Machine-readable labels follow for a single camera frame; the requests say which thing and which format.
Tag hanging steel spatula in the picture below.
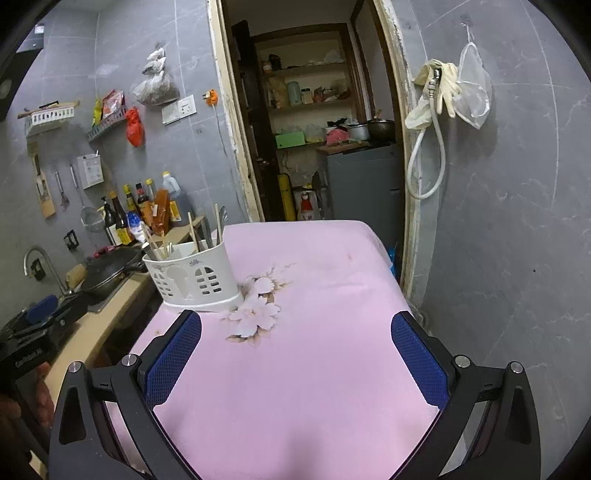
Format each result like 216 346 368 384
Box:
54 170 70 207

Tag beige door frame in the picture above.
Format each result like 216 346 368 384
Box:
205 0 419 301

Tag hanging wire strainer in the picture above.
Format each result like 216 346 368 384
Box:
69 164 105 232

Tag grey metal wall shelf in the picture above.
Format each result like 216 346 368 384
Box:
86 105 127 141

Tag dark bottle yellow label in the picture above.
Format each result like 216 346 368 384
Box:
108 190 134 245

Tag green box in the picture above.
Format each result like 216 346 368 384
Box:
276 131 306 150

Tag steel faucet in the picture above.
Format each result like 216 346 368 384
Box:
23 246 71 296

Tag black wok with lid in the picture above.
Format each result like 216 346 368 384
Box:
74 247 148 301

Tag white mesh bag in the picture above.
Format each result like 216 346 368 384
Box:
452 21 492 130

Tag dark pump bottle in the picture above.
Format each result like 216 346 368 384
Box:
100 196 116 245

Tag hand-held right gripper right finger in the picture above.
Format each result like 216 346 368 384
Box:
390 310 542 480

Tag pink floral tablecloth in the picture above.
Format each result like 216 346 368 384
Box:
104 220 441 480

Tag red snack packet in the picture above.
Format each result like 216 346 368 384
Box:
102 90 125 116

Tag wooden shelf cabinet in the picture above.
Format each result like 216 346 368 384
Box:
252 23 365 149

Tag white plastic basket shelf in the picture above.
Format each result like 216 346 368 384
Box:
24 104 75 137

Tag white wall box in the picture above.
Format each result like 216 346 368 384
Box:
76 152 103 190

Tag red plastic bag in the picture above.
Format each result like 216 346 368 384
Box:
126 107 145 148

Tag white wall switch panel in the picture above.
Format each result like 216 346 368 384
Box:
163 95 198 125

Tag dark cooking pot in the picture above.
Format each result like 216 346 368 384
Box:
367 119 396 143

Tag white hose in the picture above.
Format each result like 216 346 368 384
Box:
406 69 447 200

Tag black range hood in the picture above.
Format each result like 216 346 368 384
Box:
0 34 45 121

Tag yellow cylinder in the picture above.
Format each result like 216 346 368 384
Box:
277 174 296 221

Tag cream rubber gloves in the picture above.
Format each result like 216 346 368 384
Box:
405 59 460 131

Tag orange seasoning packet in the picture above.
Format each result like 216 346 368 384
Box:
150 189 171 236

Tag person's left hand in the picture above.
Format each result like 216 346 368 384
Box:
0 364 57 435

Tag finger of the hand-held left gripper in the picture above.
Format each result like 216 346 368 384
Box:
26 294 60 326
9 295 89 347

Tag red white bottle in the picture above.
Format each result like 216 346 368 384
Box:
300 191 319 221

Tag grey cabinet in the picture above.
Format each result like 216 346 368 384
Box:
325 143 404 247

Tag white plastic utensil holder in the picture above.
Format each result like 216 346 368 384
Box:
142 242 245 313

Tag clear bag of dried goods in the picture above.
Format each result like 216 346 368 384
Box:
131 46 181 107

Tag wooden cutting board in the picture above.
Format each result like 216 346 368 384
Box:
31 152 56 219

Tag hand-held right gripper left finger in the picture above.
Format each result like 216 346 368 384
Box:
48 309 203 480

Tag beige kitchen counter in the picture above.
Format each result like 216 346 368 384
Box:
44 215 206 384

